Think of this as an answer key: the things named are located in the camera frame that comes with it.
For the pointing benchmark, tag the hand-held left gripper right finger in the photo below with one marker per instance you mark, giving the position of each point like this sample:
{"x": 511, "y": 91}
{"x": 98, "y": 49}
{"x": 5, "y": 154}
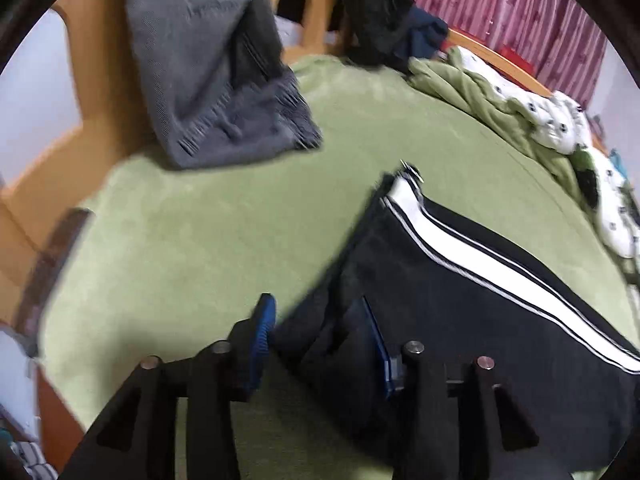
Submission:
{"x": 376, "y": 332}

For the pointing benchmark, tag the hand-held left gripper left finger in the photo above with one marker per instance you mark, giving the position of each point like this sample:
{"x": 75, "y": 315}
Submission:
{"x": 262, "y": 340}

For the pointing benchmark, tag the black pants with white stripe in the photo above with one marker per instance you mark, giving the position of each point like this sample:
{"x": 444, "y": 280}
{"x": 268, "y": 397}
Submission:
{"x": 450, "y": 310}

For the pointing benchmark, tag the green plush bed blanket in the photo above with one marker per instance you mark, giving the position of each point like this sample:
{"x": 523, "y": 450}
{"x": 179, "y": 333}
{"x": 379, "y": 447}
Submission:
{"x": 200, "y": 235}

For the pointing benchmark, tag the striped cloth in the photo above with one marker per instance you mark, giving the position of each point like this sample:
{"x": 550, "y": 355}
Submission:
{"x": 27, "y": 457}

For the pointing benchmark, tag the white floral quilt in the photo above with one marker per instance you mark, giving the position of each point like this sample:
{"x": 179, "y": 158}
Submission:
{"x": 540, "y": 115}

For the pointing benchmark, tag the grey jeans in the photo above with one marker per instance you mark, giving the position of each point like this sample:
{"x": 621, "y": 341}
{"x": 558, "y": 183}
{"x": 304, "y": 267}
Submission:
{"x": 210, "y": 60}

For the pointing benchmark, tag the navy blue garment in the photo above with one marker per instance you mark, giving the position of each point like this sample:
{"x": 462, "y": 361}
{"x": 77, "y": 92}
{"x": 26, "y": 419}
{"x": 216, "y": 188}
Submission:
{"x": 425, "y": 30}

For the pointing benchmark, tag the red chair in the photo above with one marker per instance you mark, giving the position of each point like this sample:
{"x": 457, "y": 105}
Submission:
{"x": 515, "y": 57}

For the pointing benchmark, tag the black jacket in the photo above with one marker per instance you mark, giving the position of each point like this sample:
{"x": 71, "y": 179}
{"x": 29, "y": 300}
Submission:
{"x": 370, "y": 10}

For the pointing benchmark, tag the red patterned curtain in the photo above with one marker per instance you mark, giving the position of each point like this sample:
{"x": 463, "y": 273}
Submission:
{"x": 500, "y": 0}

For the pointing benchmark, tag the wooden bed frame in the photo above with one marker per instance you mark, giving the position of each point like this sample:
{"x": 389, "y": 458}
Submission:
{"x": 100, "y": 60}

